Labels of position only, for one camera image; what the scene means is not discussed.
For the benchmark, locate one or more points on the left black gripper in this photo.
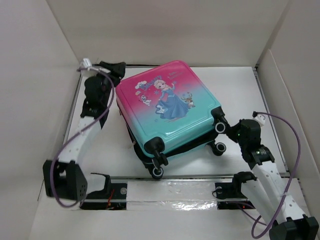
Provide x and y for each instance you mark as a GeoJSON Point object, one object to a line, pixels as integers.
{"type": "Point", "coordinates": [117, 70]}

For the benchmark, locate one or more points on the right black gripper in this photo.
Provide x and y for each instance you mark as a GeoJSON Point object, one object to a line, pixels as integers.
{"type": "Point", "coordinates": [230, 133]}

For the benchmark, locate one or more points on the pink and teal kids suitcase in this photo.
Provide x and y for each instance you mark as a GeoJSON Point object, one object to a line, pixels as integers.
{"type": "Point", "coordinates": [169, 111]}

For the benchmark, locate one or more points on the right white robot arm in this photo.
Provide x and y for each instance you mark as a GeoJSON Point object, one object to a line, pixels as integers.
{"type": "Point", "coordinates": [263, 186]}

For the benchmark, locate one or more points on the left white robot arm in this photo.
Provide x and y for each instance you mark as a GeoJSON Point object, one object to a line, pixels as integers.
{"type": "Point", "coordinates": [63, 177]}

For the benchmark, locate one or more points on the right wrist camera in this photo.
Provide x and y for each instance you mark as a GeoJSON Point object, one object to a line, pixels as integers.
{"type": "Point", "coordinates": [260, 118]}

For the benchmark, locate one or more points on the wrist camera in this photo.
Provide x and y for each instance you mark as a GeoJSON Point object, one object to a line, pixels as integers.
{"type": "Point", "coordinates": [86, 67]}
{"type": "Point", "coordinates": [260, 118]}

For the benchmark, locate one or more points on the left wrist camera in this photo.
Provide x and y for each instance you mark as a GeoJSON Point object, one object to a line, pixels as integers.
{"type": "Point", "coordinates": [86, 67]}

